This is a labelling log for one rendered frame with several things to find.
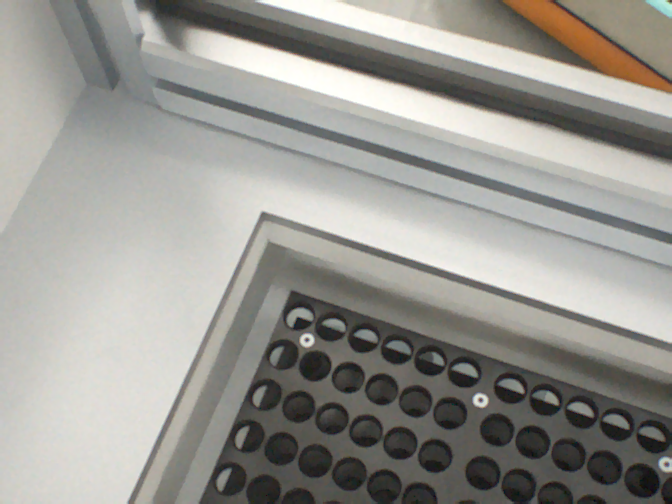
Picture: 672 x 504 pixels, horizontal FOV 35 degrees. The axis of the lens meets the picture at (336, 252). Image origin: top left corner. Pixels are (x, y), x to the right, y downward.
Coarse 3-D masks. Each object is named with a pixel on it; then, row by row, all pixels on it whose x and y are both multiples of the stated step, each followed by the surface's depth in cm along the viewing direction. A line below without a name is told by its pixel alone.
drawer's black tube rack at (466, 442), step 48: (288, 336) 43; (336, 336) 46; (288, 384) 42; (336, 384) 45; (384, 384) 45; (432, 384) 42; (288, 432) 42; (336, 432) 45; (384, 432) 41; (432, 432) 41; (480, 432) 41; (528, 432) 44; (624, 432) 44; (240, 480) 44; (288, 480) 41; (336, 480) 44; (384, 480) 44; (432, 480) 41; (480, 480) 44; (528, 480) 43; (576, 480) 40; (624, 480) 40
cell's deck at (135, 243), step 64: (64, 128) 43; (128, 128) 43; (192, 128) 43; (64, 192) 42; (128, 192) 41; (192, 192) 41; (256, 192) 41; (320, 192) 41; (384, 192) 41; (0, 256) 41; (64, 256) 40; (128, 256) 40; (192, 256) 40; (256, 256) 42; (320, 256) 43; (384, 256) 40; (448, 256) 40; (512, 256) 39; (576, 256) 39; (0, 320) 39; (64, 320) 39; (128, 320) 39; (192, 320) 39; (512, 320) 41; (576, 320) 39; (640, 320) 38; (0, 384) 38; (64, 384) 38; (128, 384) 38; (192, 384) 39; (0, 448) 37; (64, 448) 37; (128, 448) 37
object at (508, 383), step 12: (324, 324) 49; (336, 324) 49; (360, 336) 49; (372, 336) 49; (396, 348) 48; (408, 348) 48; (432, 360) 48; (468, 372) 48; (504, 384) 47; (516, 384) 47; (540, 396) 47
